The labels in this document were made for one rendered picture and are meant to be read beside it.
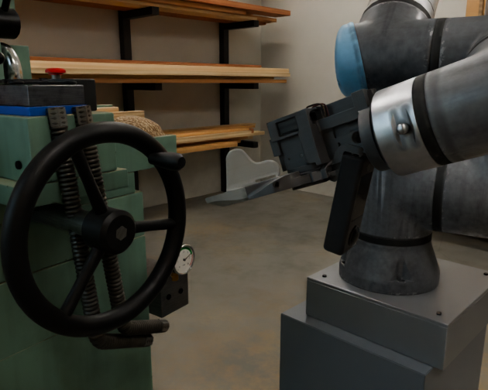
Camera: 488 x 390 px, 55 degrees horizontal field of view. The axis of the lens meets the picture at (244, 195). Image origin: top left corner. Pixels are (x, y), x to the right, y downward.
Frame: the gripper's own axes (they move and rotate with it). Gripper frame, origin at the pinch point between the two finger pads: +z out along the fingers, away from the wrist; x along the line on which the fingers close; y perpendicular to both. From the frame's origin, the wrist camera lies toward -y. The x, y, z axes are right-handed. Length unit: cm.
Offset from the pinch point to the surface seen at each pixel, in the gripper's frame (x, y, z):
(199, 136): -220, 46, 197
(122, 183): 0.1, 6.9, 22.6
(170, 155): 2.9, 7.8, 7.9
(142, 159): -12.6, 11.4, 31.0
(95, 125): 11.0, 13.5, 10.8
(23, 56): -9, 41, 54
